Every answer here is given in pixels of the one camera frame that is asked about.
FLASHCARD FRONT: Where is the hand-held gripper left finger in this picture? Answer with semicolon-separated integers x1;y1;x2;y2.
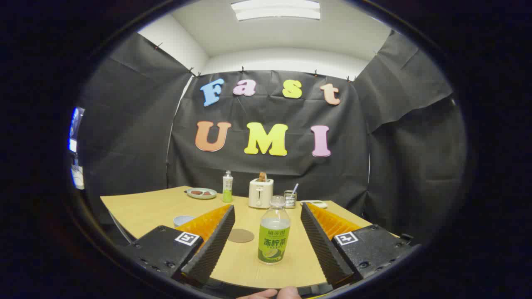
121;203;236;287

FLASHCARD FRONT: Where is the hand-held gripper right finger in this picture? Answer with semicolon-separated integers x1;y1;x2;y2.
300;202;416;287

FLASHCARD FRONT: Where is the round brown coaster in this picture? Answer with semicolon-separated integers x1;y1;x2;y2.
227;228;255;243

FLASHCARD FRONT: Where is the juice bottle with green label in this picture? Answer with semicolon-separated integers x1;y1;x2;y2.
258;195;291;265

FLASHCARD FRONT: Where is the small capped green drink bottle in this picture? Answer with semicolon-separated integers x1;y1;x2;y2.
222;170;234;203

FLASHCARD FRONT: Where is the pale green plate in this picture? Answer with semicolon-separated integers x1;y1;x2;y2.
186;188;217;200

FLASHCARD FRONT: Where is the cream toaster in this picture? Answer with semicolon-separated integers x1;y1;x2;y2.
249;178;274;209

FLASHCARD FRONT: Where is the wooden table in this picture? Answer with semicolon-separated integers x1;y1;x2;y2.
100;186;399;289

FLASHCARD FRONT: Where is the ceiling light panel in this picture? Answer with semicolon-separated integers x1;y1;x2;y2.
231;0;321;21

